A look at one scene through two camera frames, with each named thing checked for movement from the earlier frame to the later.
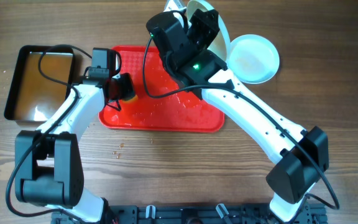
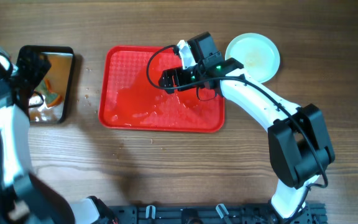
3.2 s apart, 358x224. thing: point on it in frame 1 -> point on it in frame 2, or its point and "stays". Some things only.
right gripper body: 201,33 -> 186,79
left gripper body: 123,87 -> 27,76
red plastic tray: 163,103 stays
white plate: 221,45 -> 257,53
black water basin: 43,76 stays
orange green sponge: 135,98 -> 51,98
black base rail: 195,214 stays
